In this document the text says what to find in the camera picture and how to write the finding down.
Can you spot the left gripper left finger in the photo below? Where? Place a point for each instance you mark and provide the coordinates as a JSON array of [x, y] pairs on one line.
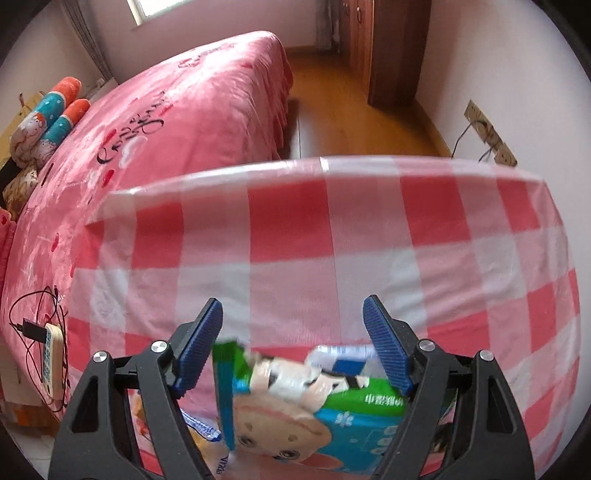
[[96, 438]]

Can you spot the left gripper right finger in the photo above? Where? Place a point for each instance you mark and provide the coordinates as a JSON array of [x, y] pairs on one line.
[[488, 437]]

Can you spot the white blue plastic wrapper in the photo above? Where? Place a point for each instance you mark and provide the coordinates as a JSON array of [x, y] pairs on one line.
[[204, 429]]

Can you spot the blue cartoon tissue pack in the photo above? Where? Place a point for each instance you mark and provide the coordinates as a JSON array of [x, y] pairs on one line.
[[303, 414]]

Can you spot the white power strip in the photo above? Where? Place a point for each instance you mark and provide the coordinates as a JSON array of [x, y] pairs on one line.
[[52, 361]]

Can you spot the black charger plug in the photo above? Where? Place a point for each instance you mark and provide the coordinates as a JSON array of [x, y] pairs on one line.
[[33, 331]]

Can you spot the red white checkered tablecloth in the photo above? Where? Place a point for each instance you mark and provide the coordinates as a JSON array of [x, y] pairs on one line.
[[472, 256]]

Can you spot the small patterned pillow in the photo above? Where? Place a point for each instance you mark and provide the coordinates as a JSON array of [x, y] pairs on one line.
[[18, 191]]

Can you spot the upper rolled colourful quilt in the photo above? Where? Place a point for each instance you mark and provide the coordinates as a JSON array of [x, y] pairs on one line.
[[43, 116]]

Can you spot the rolled colourful quilt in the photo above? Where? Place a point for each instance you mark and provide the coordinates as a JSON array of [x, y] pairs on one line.
[[54, 135], [43, 116]]

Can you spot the lower rolled colourful quilt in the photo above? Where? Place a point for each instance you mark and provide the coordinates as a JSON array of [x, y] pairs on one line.
[[54, 135]]

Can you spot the pink bed sheet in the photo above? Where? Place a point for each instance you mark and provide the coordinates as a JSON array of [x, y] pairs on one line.
[[152, 133]]

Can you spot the brown wooden cabinet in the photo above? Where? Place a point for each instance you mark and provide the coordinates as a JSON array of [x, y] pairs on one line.
[[384, 42]]

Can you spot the window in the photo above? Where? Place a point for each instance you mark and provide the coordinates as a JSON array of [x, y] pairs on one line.
[[143, 10]]

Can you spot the grey checked left curtain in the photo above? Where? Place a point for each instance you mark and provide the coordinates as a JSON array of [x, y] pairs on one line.
[[82, 21]]

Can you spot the right grey curtain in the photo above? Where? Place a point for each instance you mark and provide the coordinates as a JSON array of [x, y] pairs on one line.
[[326, 24]]

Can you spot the wall socket strip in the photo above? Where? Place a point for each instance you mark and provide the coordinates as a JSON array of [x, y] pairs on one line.
[[496, 148]]

